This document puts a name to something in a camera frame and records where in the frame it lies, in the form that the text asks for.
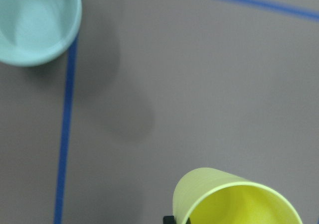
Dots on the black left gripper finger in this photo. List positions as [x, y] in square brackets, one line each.
[168, 220]

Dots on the yellow plastic cup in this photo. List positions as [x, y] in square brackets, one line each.
[211, 196]

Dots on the mint green bowl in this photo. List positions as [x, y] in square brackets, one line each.
[35, 32]

